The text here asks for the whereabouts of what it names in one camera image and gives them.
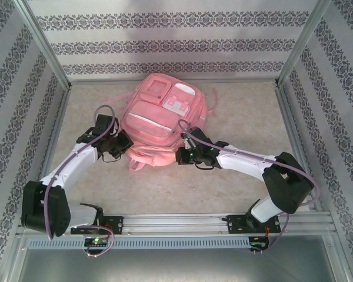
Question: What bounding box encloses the pink student backpack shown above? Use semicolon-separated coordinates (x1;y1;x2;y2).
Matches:
102;73;219;174

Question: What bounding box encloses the grey metal shelf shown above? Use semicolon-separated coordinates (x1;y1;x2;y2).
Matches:
10;234;351;282

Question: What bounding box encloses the aluminium table edge rail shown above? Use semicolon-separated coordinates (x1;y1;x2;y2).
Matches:
69;78;279;88
29;86;73;215
275;86;324;213

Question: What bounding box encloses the aluminium mounting rail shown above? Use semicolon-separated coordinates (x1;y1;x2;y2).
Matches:
16;213;335;237

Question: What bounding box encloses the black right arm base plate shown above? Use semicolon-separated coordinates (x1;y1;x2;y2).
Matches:
226;213;282;235

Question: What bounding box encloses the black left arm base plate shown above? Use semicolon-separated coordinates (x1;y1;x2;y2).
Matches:
70;216;125;236

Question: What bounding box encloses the grey slotted cable duct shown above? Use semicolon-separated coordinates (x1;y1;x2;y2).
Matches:
28;236;251;250

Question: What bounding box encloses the aluminium frame post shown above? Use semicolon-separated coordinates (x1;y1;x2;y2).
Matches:
13;0;72;89
275;0;333;88

